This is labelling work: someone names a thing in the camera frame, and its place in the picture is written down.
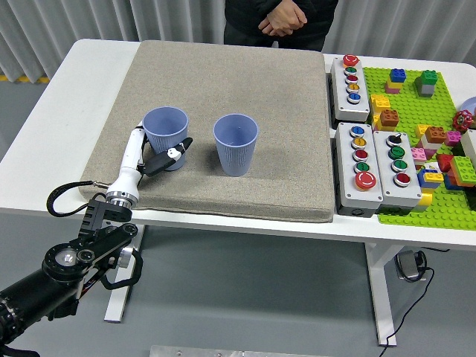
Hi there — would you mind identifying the white toy brick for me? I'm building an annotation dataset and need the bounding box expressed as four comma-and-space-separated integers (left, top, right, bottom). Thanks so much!
419, 135, 442, 152

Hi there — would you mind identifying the white box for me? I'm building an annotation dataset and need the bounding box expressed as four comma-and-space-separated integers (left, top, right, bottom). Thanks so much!
460, 129, 476, 168

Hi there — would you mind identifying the grey five-button control box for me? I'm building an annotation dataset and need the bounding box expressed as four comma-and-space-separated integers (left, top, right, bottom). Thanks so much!
327, 54, 372, 123
332, 121, 385, 218

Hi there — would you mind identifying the green studded baseplate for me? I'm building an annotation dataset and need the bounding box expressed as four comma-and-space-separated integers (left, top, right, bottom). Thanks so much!
362, 66, 476, 232

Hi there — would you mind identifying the yellow black floor tape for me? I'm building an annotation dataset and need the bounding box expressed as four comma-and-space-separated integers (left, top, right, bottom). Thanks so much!
0, 74, 51, 85

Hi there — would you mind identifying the person's right hand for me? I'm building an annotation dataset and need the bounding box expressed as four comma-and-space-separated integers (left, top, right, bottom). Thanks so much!
258, 16, 289, 37

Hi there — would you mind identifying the blue ribbed plastic cup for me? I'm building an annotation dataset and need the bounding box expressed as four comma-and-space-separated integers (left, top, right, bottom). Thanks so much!
142, 106, 189, 172
213, 113, 260, 178

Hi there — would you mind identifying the black power cable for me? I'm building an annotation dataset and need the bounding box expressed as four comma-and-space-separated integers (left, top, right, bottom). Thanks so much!
382, 256, 436, 347

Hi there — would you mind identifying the large green toy brick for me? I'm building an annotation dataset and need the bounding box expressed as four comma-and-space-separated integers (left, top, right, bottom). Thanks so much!
449, 155, 476, 187

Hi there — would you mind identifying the pale purple plate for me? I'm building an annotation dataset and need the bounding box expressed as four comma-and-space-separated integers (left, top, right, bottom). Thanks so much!
458, 97, 476, 120

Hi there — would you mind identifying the person's left hand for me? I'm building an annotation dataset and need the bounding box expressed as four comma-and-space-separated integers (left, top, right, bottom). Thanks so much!
273, 2, 308, 33

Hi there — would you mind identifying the grey toy brick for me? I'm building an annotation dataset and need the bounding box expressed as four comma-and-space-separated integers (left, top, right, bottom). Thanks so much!
415, 78, 435, 98

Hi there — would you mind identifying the red valve wheel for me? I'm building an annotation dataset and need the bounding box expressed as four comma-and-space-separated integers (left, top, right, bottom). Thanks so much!
452, 110, 474, 133

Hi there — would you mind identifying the grey four-button control box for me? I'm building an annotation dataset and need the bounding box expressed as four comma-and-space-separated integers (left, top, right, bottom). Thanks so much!
372, 129, 423, 215

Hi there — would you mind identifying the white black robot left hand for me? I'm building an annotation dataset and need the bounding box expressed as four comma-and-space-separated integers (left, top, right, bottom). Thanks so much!
106, 120, 194, 202

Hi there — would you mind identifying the red toy brick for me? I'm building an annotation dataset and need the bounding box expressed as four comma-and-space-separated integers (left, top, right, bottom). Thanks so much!
435, 153, 455, 173

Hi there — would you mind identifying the white pleated curtain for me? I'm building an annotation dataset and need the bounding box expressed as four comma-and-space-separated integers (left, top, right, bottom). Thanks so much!
0, 0, 476, 85

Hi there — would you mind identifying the orange toy brick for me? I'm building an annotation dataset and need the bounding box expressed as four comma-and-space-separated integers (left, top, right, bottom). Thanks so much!
379, 109, 401, 130
425, 126, 448, 145

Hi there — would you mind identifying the white table leg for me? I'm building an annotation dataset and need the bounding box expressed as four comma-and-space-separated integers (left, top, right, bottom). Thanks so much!
103, 222, 147, 324
364, 242, 406, 347

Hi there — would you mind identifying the person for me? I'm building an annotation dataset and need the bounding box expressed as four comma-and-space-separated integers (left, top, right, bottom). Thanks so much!
222, 0, 340, 52

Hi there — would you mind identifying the grey power adapter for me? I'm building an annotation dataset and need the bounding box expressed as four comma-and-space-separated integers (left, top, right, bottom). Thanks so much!
394, 249, 428, 283

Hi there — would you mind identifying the grey-brown fabric mat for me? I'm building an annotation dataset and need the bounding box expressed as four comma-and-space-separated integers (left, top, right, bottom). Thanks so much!
79, 39, 335, 223

